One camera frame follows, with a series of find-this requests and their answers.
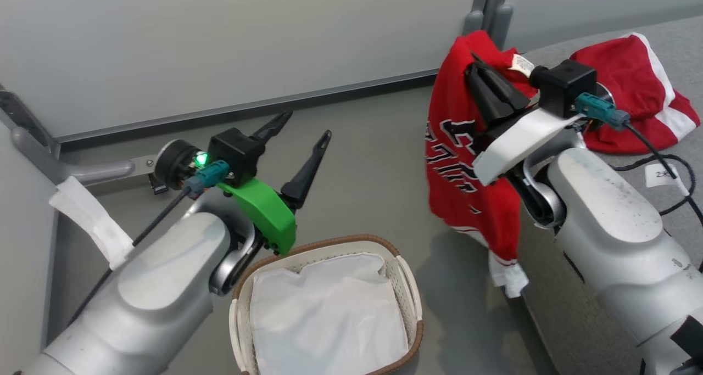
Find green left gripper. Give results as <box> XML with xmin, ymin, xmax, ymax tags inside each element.
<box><xmin>216</xmin><ymin>109</ymin><xmax>332</xmax><ymax>256</ymax></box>

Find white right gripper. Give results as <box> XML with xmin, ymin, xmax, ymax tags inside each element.
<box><xmin>464</xmin><ymin>52</ymin><xmax>584</xmax><ymax>187</ymax></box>

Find red basketball jersey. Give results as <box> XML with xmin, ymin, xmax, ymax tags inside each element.
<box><xmin>426</xmin><ymin>30</ymin><xmax>540</xmax><ymax>299</ymax></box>

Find red shorts with white stripe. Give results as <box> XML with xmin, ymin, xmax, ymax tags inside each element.
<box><xmin>570</xmin><ymin>33</ymin><xmax>701</xmax><ymax>155</ymax></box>

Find grey fabric sofa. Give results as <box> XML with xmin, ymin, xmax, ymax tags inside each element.
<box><xmin>516</xmin><ymin>15</ymin><xmax>703</xmax><ymax>375</ymax></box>

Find white basket liner cloth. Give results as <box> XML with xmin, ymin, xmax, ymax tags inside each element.
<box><xmin>250</xmin><ymin>253</ymin><xmax>410</xmax><ymax>375</ymax></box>

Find white basket with brown rim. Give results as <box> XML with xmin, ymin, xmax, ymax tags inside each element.
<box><xmin>229</xmin><ymin>234</ymin><xmax>424</xmax><ymax>375</ymax></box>

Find grey partition foot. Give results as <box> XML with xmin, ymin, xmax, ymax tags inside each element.
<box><xmin>10</xmin><ymin>125</ymin><xmax>158</xmax><ymax>187</ymax></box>

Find teal left cable connector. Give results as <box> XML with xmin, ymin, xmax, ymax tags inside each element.
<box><xmin>183</xmin><ymin>160</ymin><xmax>231</xmax><ymax>196</ymax></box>

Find teal cable connector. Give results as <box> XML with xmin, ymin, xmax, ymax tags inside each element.
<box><xmin>575</xmin><ymin>92</ymin><xmax>632</xmax><ymax>132</ymax></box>
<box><xmin>183</xmin><ymin>160</ymin><xmax>231</xmax><ymax>196</ymax></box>

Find teal right cable connector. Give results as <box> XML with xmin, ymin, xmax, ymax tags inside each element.
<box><xmin>575</xmin><ymin>92</ymin><xmax>632</xmax><ymax>132</ymax></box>

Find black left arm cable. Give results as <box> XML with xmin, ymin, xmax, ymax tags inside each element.
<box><xmin>66</xmin><ymin>187</ymin><xmax>194</xmax><ymax>326</ymax></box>

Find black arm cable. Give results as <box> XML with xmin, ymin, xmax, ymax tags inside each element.
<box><xmin>612</xmin><ymin>121</ymin><xmax>703</xmax><ymax>226</ymax></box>
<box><xmin>66</xmin><ymin>187</ymin><xmax>194</xmax><ymax>326</ymax></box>

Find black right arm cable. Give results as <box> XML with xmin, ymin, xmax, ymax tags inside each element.
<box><xmin>612</xmin><ymin>121</ymin><xmax>703</xmax><ymax>226</ymax></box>

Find small white cable label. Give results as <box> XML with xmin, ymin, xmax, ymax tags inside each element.
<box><xmin>644</xmin><ymin>164</ymin><xmax>690</xmax><ymax>196</ymax></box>

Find white tape strip on cable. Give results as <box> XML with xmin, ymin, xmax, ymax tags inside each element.
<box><xmin>48</xmin><ymin>176</ymin><xmax>135</xmax><ymax>271</ymax></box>

